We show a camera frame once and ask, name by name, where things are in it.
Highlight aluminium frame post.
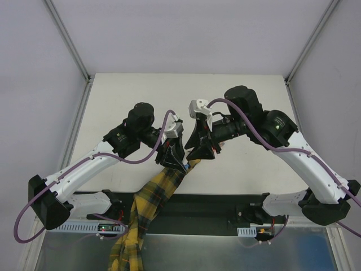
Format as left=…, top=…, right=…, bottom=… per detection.
left=284, top=0, right=342, bottom=86
left=42, top=0, right=93, bottom=83

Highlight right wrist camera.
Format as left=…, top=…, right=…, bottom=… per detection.
left=188, top=99, right=213, bottom=132

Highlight left aluminium frame post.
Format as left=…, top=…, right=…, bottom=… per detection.
left=42, top=0, right=93, bottom=83

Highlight left white cable duct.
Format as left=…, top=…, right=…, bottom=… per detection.
left=51, top=221, right=127, bottom=234

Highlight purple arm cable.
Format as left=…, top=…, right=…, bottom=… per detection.
left=205, top=98, right=361, bottom=244
left=13, top=109, right=180, bottom=244

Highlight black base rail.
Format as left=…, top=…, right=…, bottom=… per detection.
left=84, top=191, right=285, bottom=235

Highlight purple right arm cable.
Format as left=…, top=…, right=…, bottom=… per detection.
left=205, top=98, right=361, bottom=244

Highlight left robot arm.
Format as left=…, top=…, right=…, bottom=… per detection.
left=28, top=102, right=188, bottom=230

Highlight right white cable duct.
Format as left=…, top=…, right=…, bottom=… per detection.
left=236, top=226, right=274, bottom=238

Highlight yellow plaid shirt sleeve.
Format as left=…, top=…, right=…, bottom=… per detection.
left=108, top=160, right=201, bottom=270

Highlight white cable duct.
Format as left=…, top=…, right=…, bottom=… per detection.
left=236, top=226, right=274, bottom=238
left=51, top=221, right=127, bottom=234

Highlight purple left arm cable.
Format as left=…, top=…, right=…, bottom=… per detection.
left=13, top=109, right=180, bottom=244

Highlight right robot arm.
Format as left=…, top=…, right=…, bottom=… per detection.
left=185, top=85, right=360, bottom=226

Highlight right aluminium frame post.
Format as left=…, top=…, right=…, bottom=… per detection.
left=284, top=0, right=342, bottom=86

